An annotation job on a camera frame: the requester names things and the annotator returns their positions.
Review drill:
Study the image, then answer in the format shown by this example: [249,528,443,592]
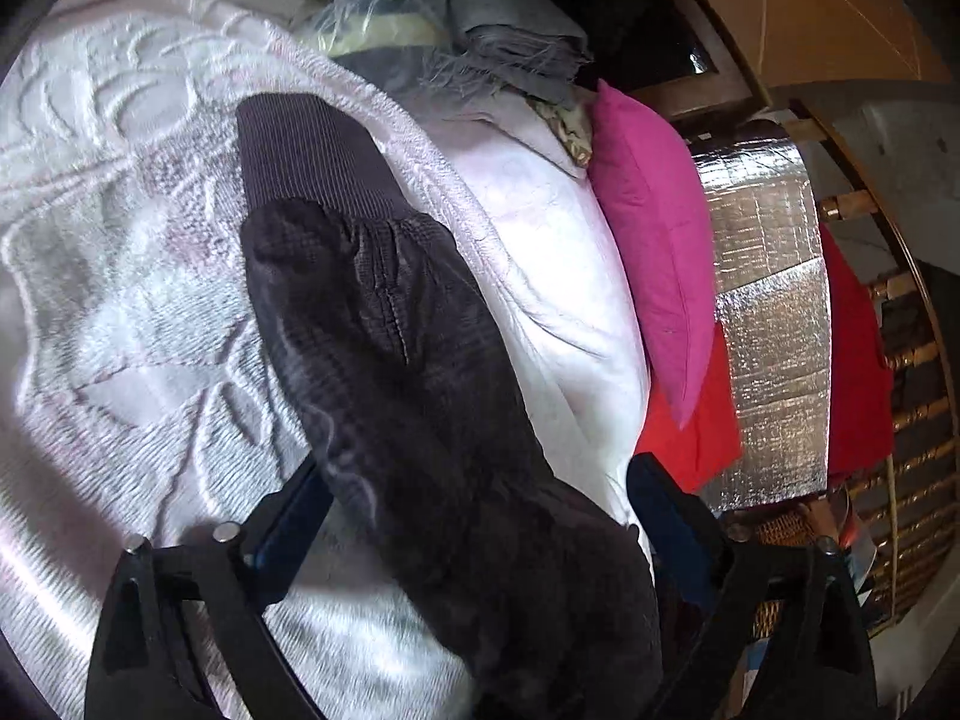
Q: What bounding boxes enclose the wicker basket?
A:
[739,495,848,623]

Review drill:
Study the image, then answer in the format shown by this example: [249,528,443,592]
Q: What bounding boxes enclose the magenta pillow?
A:
[588,79,715,427]

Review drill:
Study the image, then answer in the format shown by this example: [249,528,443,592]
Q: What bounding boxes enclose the silver foil insulation sheet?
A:
[687,118,835,514]

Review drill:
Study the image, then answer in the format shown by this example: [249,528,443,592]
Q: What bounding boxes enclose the wooden bed headboard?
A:
[780,111,947,631]

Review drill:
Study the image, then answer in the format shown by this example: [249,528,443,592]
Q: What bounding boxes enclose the dark red cloth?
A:
[817,223,895,493]

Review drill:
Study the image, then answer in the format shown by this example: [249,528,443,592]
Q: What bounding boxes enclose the red pillow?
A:
[634,321,743,494]

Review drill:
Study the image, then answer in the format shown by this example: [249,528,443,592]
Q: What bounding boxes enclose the black knit sweater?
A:
[235,92,664,720]

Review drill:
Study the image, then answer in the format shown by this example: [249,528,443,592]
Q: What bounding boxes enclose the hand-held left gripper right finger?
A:
[627,453,878,720]

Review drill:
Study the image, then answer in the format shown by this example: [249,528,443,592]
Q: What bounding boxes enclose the white embossed bed blanket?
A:
[0,0,496,720]

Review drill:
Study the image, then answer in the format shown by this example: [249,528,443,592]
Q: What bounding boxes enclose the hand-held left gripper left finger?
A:
[84,453,335,720]

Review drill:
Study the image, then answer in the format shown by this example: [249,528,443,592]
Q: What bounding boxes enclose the grey fringed scarf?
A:
[420,0,593,107]

